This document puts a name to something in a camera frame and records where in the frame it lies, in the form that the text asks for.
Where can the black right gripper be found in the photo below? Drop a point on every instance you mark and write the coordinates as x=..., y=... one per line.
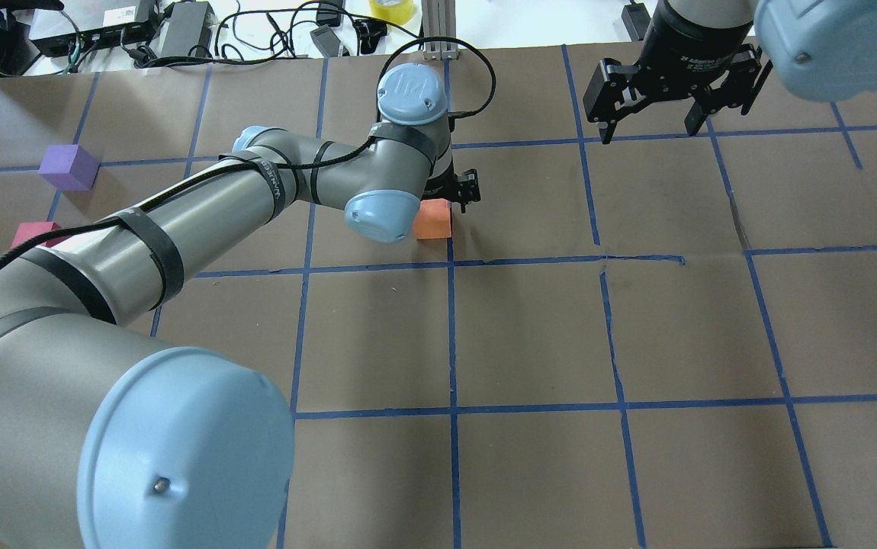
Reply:
x=684, y=40

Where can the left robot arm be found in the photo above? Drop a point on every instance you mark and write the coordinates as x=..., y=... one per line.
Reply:
x=113, y=439

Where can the aluminium frame post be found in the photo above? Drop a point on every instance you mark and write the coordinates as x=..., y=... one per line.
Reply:
x=439, y=19

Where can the purple foam block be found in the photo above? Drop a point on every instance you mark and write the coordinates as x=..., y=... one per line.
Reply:
x=69, y=168

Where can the red foam block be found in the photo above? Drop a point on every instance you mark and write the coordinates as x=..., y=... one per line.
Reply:
x=28, y=230

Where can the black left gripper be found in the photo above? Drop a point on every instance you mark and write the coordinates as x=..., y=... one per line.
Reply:
x=463, y=187

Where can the orange foam block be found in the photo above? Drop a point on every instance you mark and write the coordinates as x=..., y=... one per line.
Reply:
x=433, y=220

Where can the black power adapter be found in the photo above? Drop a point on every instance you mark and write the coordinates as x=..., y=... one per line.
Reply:
x=188, y=29

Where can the yellow tape roll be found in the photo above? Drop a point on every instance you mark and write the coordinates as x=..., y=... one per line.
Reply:
x=399, y=12

